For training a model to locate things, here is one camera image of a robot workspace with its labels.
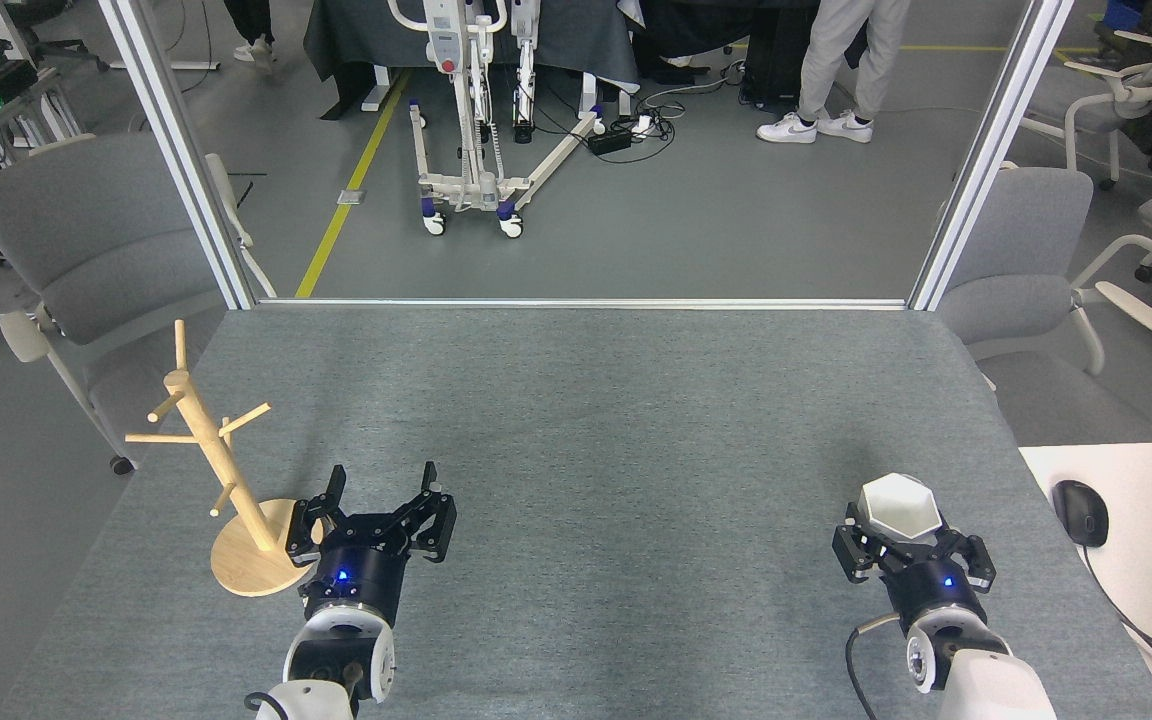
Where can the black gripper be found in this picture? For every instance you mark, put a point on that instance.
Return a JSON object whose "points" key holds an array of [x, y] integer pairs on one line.
{"points": [[931, 585], [356, 575]]}

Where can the white hexagonal cup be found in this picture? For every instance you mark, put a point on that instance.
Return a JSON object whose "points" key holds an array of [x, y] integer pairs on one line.
{"points": [[898, 510]]}

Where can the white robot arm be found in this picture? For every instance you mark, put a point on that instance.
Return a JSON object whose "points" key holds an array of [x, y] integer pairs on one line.
{"points": [[986, 685], [336, 625]]}

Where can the wooden cup rack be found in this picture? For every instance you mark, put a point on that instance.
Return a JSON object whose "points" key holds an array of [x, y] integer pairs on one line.
{"points": [[201, 420]]}

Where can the black computer mouse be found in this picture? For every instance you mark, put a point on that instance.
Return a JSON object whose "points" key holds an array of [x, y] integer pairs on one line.
{"points": [[1081, 510]]}

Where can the grey upholstered chair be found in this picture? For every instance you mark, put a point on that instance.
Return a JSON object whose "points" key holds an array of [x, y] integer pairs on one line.
{"points": [[1016, 250], [96, 240]]}

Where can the metal floor plate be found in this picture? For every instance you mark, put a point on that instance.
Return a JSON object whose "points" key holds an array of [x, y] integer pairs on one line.
{"points": [[350, 196]]}

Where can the white stand on wheels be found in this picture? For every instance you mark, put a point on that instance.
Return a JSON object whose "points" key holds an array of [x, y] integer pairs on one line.
{"points": [[481, 185]]}

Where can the table with dark cloth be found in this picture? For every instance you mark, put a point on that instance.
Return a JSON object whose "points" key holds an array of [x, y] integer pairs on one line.
{"points": [[366, 35]]}

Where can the person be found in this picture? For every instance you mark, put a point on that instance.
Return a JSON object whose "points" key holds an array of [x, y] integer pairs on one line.
{"points": [[251, 20], [831, 50]]}

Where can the white office chair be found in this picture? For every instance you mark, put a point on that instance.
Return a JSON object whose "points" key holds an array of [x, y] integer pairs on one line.
{"points": [[1131, 85]]}

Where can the equipment cart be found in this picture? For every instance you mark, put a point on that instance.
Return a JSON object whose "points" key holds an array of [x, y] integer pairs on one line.
{"points": [[1, 85]]}

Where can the silver frame rail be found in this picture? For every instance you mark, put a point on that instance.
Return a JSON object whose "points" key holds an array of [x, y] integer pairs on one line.
{"points": [[586, 303]]}

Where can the silver frame post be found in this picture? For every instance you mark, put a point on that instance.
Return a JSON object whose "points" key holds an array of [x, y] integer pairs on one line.
{"points": [[986, 150], [176, 150]]}

